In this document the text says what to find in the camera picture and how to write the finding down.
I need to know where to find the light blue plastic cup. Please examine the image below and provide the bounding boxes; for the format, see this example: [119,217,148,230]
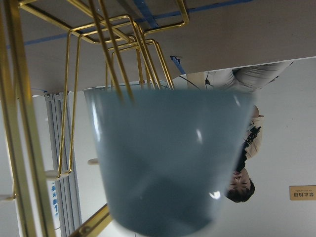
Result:
[84,88,253,237]

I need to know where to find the wooden board panel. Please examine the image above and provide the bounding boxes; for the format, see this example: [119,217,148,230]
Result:
[186,72,206,90]

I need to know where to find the black handheld controller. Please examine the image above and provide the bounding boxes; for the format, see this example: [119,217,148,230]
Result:
[243,126,261,148]

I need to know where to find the person in beige shirt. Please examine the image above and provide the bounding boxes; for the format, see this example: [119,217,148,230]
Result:
[205,61,293,203]

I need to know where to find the aluminium frame post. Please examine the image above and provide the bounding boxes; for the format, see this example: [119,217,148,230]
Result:
[44,92,82,237]

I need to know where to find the wooden wall sign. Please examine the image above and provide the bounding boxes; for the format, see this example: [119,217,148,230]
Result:
[289,185,316,200]

